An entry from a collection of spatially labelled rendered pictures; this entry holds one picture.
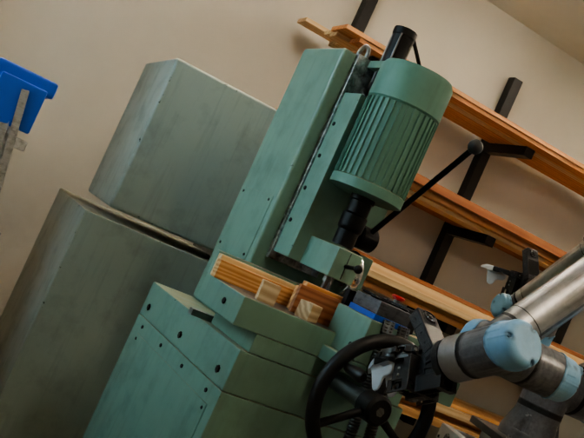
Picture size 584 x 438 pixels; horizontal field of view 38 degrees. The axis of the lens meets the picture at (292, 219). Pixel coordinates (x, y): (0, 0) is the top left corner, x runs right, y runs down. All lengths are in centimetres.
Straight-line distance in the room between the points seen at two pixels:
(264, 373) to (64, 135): 250
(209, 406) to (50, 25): 263
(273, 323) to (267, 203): 44
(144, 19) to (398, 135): 241
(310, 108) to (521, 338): 99
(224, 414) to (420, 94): 80
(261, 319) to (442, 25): 324
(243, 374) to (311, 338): 16
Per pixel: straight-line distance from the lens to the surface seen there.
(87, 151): 405
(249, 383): 171
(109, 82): 406
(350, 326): 173
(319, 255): 191
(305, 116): 208
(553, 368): 136
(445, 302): 431
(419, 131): 188
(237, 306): 166
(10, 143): 224
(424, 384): 139
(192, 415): 176
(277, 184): 205
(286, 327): 170
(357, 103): 199
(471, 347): 131
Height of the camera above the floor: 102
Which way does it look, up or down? 2 degrees up
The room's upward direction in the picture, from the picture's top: 24 degrees clockwise
